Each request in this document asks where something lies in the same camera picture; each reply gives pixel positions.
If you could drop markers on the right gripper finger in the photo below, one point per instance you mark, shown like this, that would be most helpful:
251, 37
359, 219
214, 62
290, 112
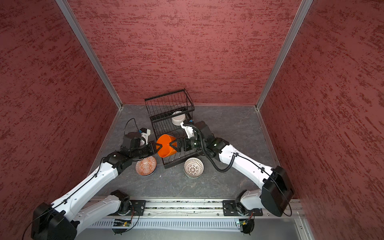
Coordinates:
177, 142
176, 149

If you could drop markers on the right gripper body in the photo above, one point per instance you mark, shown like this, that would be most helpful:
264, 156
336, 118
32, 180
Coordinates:
191, 143

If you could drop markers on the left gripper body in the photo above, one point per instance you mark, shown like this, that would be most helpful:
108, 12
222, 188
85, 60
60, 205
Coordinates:
143, 151

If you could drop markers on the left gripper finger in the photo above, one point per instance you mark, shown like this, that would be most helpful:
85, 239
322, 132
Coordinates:
155, 145
154, 152

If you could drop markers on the red white patterned bowl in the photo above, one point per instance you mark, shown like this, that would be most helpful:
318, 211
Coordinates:
194, 166

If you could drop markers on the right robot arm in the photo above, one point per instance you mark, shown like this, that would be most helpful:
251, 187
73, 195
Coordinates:
275, 188

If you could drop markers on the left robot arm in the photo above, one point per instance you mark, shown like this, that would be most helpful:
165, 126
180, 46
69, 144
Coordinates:
66, 217

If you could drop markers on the orange patterned bowl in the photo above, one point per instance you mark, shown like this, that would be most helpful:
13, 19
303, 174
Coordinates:
146, 166

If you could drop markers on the green white patterned bowl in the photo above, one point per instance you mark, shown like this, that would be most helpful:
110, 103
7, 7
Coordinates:
191, 177

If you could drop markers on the left controller board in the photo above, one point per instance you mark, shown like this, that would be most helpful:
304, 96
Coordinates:
120, 226

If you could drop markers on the controller board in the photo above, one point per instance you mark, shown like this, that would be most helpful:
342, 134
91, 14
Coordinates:
246, 226
120, 226

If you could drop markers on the right controller board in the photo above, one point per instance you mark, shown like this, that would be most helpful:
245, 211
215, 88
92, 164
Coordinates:
246, 226

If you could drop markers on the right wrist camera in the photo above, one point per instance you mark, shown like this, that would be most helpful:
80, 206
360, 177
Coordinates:
188, 128

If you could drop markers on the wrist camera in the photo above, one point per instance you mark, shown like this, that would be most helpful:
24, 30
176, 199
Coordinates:
134, 140
188, 128

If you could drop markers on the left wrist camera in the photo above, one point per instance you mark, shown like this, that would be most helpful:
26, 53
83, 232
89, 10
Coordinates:
134, 140

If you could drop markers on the black wire dish rack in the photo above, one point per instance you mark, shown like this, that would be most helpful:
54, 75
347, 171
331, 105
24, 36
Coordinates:
162, 109

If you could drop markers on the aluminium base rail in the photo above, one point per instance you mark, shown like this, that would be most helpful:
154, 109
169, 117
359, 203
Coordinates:
200, 215

